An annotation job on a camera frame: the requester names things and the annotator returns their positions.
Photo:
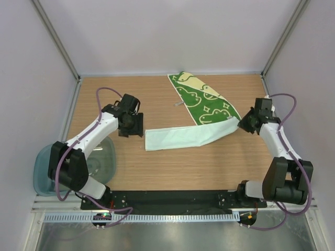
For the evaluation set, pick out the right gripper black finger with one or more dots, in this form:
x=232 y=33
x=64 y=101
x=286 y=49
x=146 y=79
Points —
x=247 y=119
x=249 y=129

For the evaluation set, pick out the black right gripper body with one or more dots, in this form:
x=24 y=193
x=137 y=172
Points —
x=255 y=114

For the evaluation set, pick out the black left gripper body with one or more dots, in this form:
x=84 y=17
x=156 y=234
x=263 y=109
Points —
x=128 y=126

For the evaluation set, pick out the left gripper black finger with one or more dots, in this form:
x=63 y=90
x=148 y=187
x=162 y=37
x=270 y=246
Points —
x=124 y=132
x=138 y=124

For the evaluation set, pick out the light mint green towel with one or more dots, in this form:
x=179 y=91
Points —
x=191 y=136

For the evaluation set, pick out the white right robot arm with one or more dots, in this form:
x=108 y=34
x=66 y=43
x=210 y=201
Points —
x=288 y=177

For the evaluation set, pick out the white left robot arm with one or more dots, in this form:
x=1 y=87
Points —
x=68 y=160

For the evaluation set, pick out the clear blue plastic bin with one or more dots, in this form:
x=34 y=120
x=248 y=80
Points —
x=101 y=165

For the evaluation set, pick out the green frog pattern towel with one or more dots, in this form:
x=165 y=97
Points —
x=204 y=104

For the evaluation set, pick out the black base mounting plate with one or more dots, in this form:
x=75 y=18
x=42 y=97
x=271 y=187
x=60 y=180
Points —
x=181 y=202

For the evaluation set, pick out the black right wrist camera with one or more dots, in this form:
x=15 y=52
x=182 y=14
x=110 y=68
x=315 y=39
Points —
x=263 y=107

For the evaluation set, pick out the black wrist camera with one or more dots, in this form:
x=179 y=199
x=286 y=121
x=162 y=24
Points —
x=263 y=107
x=129 y=103

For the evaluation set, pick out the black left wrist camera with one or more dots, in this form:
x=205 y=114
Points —
x=129 y=103

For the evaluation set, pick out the white slotted cable duct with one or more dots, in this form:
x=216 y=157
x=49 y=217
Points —
x=94 y=217

